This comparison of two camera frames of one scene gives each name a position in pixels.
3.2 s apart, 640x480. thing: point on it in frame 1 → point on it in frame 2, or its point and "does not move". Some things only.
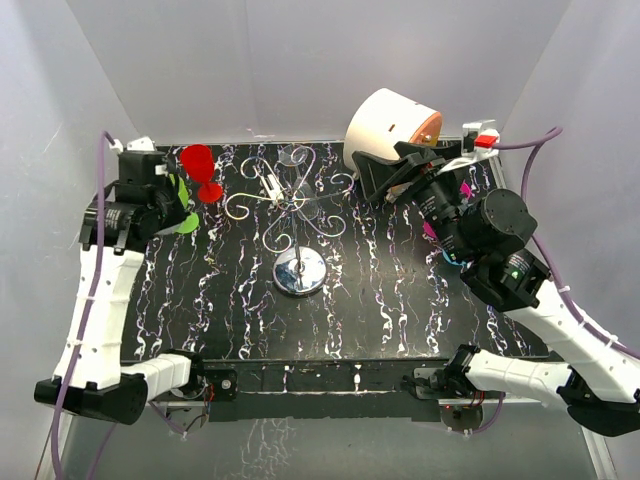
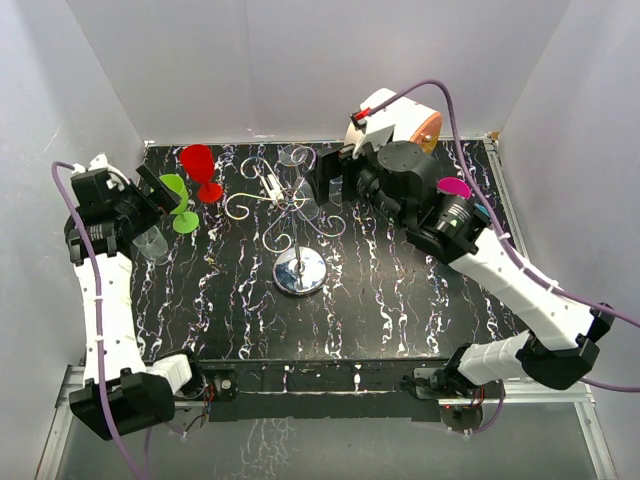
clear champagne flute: x=305 y=200 does not move
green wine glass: x=192 y=221 does not move
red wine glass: x=197 y=160 does not move
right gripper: x=380 y=175 → x=331 y=165
